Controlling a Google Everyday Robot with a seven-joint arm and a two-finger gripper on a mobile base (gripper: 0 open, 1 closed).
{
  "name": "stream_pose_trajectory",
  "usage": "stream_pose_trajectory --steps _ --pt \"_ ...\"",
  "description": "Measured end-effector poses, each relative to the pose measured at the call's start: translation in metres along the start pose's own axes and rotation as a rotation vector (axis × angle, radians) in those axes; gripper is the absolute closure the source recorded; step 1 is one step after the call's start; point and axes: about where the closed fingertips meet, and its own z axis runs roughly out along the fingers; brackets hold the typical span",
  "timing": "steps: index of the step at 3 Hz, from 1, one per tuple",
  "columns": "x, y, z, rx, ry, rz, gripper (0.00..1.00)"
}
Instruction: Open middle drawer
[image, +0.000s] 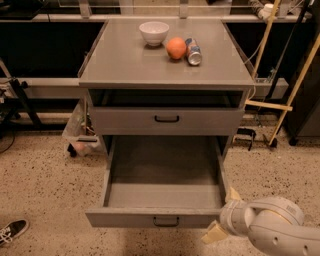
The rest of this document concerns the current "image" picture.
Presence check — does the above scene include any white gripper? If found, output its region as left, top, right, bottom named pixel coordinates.
left=201, top=187, right=254, bottom=244

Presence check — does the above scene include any black sneaker near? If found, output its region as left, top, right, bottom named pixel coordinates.
left=0, top=219, right=29, bottom=246

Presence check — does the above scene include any silver blue soda can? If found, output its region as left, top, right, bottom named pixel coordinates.
left=185, top=38, right=202, bottom=66

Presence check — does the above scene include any wooden frame stand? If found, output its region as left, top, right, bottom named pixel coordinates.
left=245, top=0, right=320, bottom=148

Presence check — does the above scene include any black tripod stand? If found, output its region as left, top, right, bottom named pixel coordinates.
left=0, top=56, right=44, bottom=131

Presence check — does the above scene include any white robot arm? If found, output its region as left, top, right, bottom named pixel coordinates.
left=201, top=188, right=320, bottom=256

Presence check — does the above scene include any grey top drawer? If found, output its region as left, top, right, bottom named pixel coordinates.
left=90, top=107, right=244, bottom=136

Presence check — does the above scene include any orange fruit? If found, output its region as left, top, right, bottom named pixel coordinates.
left=166, top=37, right=186, bottom=60

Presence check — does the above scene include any grey drawer cabinet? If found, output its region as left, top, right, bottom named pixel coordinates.
left=80, top=18, right=253, bottom=153

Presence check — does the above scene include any white ceramic bowl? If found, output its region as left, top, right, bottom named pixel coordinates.
left=139, top=21, right=169, bottom=46

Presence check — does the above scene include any grey drawer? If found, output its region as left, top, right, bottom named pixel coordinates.
left=90, top=107, right=244, bottom=136
left=86, top=136, right=228, bottom=228

